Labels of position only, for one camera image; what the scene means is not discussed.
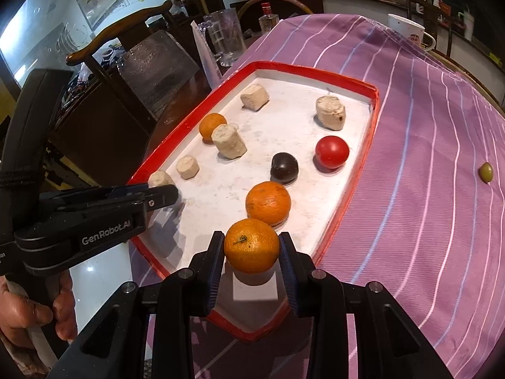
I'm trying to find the white thermos jug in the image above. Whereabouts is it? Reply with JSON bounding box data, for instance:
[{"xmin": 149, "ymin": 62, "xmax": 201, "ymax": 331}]
[{"xmin": 457, "ymin": 9, "xmax": 475, "ymax": 41}]

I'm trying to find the orange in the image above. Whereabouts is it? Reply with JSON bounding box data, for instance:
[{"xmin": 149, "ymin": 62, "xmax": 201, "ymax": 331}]
[
  {"xmin": 199, "ymin": 113, "xmax": 227, "ymax": 143},
  {"xmin": 224, "ymin": 218, "xmax": 280, "ymax": 274},
  {"xmin": 245, "ymin": 181, "xmax": 291, "ymax": 227}
]

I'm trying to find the beige root chunk far-left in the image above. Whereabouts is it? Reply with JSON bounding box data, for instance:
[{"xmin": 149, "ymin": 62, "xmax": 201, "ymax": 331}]
[{"xmin": 241, "ymin": 84, "xmax": 270, "ymax": 111}]

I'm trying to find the beige cut root piece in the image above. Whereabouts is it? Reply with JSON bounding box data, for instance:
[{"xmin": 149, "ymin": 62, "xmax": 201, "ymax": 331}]
[{"xmin": 147, "ymin": 170, "xmax": 174, "ymax": 188}]

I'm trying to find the purple striped tablecloth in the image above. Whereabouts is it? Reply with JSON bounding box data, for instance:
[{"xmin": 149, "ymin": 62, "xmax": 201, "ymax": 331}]
[{"xmin": 129, "ymin": 12, "xmax": 505, "ymax": 379}]

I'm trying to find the clear liquor bottle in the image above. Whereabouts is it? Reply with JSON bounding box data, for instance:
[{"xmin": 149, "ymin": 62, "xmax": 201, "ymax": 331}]
[{"xmin": 258, "ymin": 2, "xmax": 280, "ymax": 34}]

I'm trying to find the beige root chunk far-right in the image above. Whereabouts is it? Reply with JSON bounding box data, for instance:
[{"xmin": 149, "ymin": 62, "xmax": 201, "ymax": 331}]
[{"xmin": 316, "ymin": 95, "xmax": 346, "ymax": 131}]

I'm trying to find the white mug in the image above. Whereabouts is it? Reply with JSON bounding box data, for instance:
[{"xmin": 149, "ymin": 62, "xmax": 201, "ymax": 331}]
[{"xmin": 388, "ymin": 13, "xmax": 437, "ymax": 51}]

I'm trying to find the green grape fruit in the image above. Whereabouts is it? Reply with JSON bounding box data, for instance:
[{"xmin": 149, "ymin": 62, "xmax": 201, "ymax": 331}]
[{"xmin": 478, "ymin": 162, "xmax": 494, "ymax": 183}]

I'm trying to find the red rimmed white tray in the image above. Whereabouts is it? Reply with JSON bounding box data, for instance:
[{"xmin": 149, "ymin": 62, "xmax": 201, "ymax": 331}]
[{"xmin": 128, "ymin": 60, "xmax": 382, "ymax": 342}]

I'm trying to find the small beige root chunk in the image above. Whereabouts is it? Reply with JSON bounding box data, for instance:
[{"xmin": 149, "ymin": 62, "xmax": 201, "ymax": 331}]
[{"xmin": 176, "ymin": 155, "xmax": 199, "ymax": 180}]

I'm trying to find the wooden chair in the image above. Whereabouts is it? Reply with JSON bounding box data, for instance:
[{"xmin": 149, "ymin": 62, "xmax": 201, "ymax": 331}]
[{"xmin": 64, "ymin": 0, "xmax": 202, "ymax": 135}]

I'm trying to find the glass pitcher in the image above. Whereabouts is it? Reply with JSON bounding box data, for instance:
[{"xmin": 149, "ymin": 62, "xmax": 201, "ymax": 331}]
[{"xmin": 198, "ymin": 9, "xmax": 247, "ymax": 68}]

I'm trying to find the red tomato in tray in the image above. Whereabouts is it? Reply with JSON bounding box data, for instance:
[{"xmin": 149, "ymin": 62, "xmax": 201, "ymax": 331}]
[{"xmin": 315, "ymin": 135, "xmax": 350, "ymax": 170}]

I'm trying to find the dark plum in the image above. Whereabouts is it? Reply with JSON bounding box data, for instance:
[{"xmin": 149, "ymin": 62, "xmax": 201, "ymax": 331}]
[{"xmin": 270, "ymin": 152, "xmax": 299, "ymax": 184}]

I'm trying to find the beige root chunk centre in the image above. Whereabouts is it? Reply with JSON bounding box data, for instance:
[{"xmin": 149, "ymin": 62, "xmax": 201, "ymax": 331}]
[{"xmin": 211, "ymin": 124, "xmax": 247, "ymax": 159}]

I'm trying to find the person left hand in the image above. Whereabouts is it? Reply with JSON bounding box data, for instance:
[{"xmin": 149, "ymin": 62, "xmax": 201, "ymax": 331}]
[{"xmin": 1, "ymin": 270, "xmax": 77, "ymax": 349}]

